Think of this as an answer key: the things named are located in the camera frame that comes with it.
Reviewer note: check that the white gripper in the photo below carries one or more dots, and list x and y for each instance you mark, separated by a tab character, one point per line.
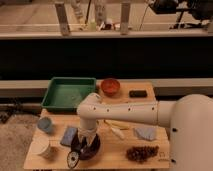
88	134

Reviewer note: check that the round black brush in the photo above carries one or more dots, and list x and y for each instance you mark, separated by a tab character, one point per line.
72	159

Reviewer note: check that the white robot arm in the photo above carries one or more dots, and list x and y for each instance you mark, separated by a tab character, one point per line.
190	120

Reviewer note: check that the green plastic tray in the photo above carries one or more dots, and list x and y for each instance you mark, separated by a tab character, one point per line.
64	94

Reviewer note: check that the blue sponge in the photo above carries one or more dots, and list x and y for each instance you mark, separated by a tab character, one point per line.
68	136

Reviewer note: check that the dark purple bowl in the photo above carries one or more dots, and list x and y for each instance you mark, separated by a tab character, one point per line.
84	150

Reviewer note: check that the wooden stick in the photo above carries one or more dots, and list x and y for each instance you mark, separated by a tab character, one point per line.
117	124

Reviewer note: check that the small blue cup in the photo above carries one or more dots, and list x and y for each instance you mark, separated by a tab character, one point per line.
45	125

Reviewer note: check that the red bowl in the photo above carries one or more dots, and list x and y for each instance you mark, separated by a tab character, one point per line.
110	86

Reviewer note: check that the white cup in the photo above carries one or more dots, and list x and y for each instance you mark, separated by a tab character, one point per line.
43	148

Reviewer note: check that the bunch of dark grapes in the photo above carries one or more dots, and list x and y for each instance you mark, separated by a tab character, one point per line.
141	154

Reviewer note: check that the blue grey cloth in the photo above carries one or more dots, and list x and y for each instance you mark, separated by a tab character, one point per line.
145	133

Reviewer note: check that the black rectangular block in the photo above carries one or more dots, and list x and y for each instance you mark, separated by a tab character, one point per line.
137	93

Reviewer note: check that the green bottle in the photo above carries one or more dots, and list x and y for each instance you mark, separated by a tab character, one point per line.
92	25

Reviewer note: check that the left grey post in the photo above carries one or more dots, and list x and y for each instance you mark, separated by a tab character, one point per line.
62	18

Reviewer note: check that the grey post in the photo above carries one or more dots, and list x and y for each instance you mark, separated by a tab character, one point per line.
62	18
125	12

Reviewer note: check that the right grey post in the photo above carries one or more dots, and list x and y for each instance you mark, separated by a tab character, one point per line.
125	12

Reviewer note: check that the black camera on stand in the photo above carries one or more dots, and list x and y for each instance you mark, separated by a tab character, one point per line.
199	9

